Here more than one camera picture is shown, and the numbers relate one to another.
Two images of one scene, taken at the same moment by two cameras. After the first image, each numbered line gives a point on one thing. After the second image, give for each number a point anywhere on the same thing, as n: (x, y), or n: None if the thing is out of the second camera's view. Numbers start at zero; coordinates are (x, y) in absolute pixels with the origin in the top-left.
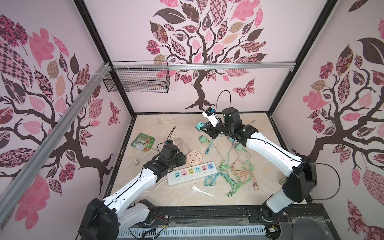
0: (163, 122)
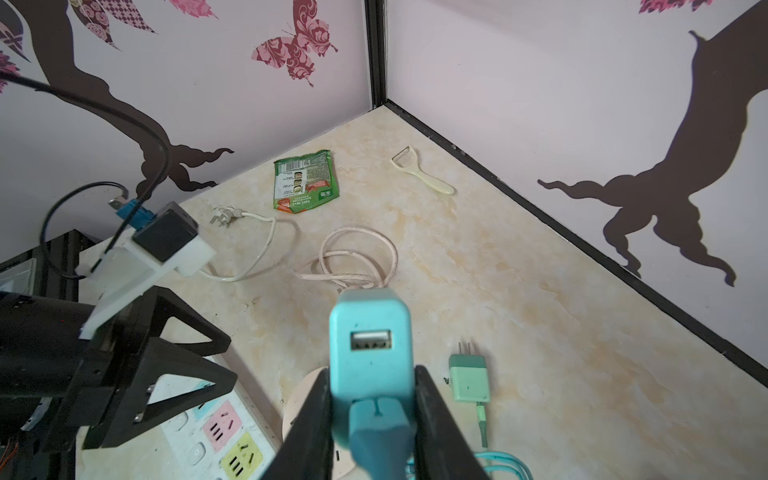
0: (415, 168)
